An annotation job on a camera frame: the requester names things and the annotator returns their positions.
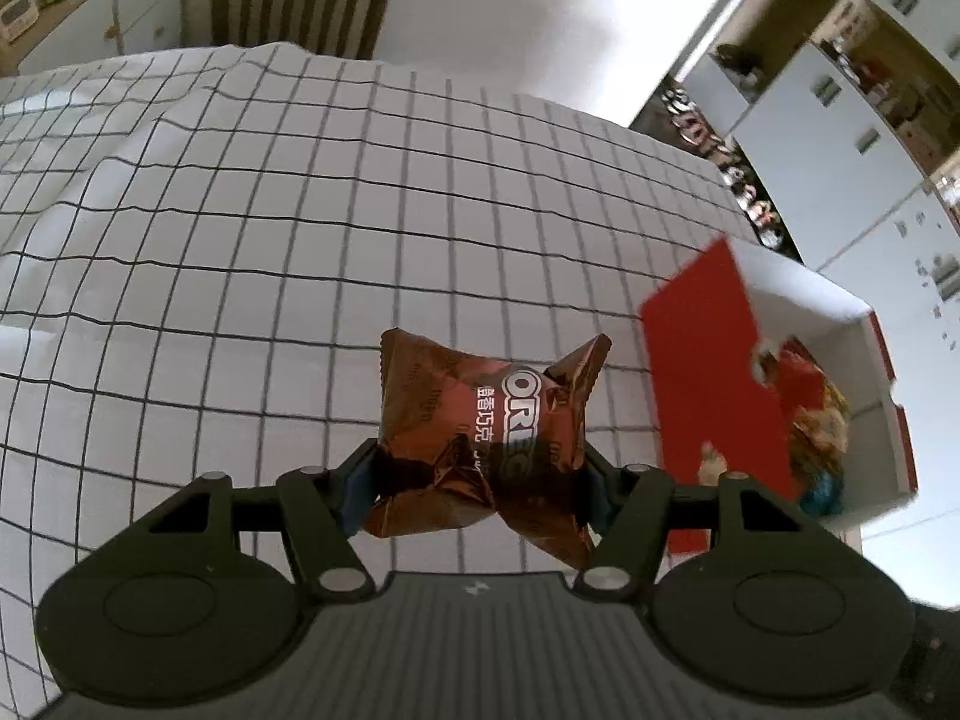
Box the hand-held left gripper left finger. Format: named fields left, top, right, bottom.
left=150, top=439, right=380, bottom=602

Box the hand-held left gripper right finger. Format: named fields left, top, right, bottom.
left=577, top=442, right=811, bottom=602

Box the brown snack packet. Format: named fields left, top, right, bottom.
left=364, top=326, right=612, bottom=572

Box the red cardboard box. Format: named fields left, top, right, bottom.
left=640, top=235, right=921, bottom=560

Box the yellow and red chip bag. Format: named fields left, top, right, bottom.
left=776, top=337, right=854, bottom=482

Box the white checked tablecloth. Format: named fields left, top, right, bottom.
left=0, top=41, right=863, bottom=720

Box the row of shoes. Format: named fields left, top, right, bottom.
left=664, top=86, right=786, bottom=248

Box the white shoe bench cabinet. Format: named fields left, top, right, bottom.
left=681, top=52, right=752, bottom=132

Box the group of shelf ornaments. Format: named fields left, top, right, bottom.
left=825, top=11, right=950, bottom=155

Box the wooden-top side cabinet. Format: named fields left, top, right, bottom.
left=0, top=0, right=185, bottom=77

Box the small white timer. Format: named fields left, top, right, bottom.
left=0, top=0, right=40, bottom=44

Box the white cabinet with black handles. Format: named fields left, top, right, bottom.
left=731, top=37, right=927, bottom=271

